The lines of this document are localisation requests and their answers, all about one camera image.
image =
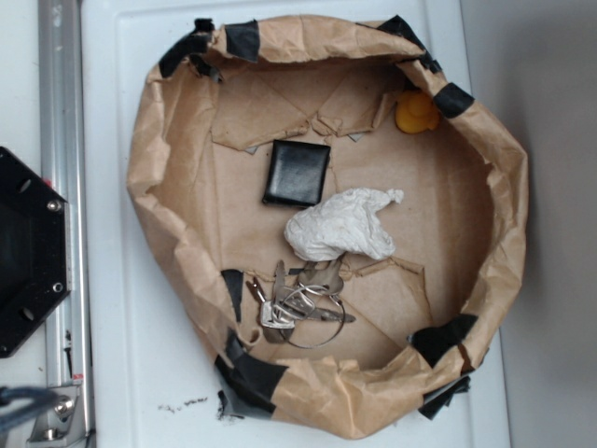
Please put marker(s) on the bunch of silver keys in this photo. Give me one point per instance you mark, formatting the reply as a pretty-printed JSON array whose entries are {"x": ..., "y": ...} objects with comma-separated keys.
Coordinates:
[{"x": 315, "y": 297}]

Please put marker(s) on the aluminium extrusion rail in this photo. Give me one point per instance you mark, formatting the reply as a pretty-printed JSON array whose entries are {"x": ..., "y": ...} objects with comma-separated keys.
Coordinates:
[{"x": 68, "y": 340}]

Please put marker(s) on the white tray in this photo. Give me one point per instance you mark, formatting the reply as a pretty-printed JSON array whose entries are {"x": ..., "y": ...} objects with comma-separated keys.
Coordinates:
[{"x": 154, "y": 386}]

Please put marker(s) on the black leather wallet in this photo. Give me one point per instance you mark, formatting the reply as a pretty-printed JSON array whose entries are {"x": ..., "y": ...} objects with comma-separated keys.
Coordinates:
[{"x": 297, "y": 173}]

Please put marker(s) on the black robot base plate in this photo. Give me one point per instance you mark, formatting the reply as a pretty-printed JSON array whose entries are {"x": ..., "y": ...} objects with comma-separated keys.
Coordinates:
[{"x": 34, "y": 278}]

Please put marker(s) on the crumpled white paper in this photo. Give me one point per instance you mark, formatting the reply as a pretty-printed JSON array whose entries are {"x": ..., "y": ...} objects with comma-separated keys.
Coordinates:
[{"x": 347, "y": 222}]

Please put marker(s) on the metal corner bracket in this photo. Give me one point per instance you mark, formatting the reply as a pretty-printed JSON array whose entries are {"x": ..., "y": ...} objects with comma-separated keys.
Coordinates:
[{"x": 63, "y": 425}]

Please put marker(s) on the yellow rubber duck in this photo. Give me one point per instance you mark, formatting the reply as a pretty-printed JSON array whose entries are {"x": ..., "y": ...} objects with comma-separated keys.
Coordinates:
[{"x": 416, "y": 112}]

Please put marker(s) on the brown paper bin wall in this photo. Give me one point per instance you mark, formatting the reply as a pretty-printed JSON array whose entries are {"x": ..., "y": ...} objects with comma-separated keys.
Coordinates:
[{"x": 201, "y": 153}]

